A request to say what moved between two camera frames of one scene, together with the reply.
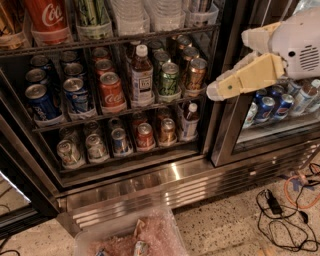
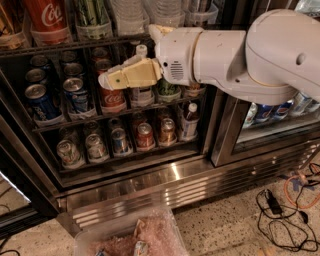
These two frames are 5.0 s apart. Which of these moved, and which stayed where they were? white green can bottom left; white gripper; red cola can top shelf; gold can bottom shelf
Moved: white gripper
Stayed: gold can bottom shelf; white green can bottom left; red cola can top shelf
